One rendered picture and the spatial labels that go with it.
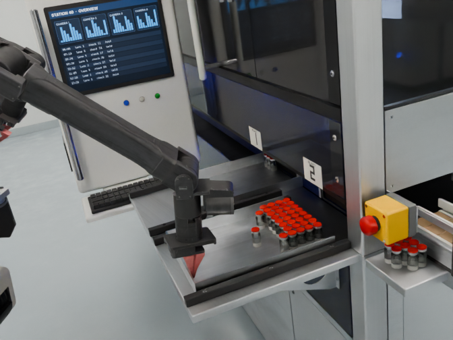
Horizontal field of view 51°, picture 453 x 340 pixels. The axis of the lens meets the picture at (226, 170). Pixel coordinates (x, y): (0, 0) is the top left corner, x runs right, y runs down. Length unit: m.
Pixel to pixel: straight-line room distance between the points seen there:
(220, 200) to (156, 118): 0.94
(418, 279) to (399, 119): 0.33
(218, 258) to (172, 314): 1.33
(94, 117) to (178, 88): 0.99
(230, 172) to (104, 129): 0.78
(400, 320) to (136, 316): 1.53
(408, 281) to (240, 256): 0.37
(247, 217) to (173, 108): 0.71
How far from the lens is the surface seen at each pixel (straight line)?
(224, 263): 1.14
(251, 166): 1.65
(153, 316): 2.50
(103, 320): 2.58
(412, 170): 1.11
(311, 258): 1.10
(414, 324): 1.35
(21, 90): 0.90
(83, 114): 0.91
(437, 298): 1.36
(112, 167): 1.90
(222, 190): 0.98
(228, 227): 1.28
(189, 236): 1.02
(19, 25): 6.34
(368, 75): 0.98
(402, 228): 1.02
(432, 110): 1.10
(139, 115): 1.86
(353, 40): 0.95
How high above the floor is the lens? 1.50
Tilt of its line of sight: 22 degrees down
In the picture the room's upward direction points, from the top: 9 degrees counter-clockwise
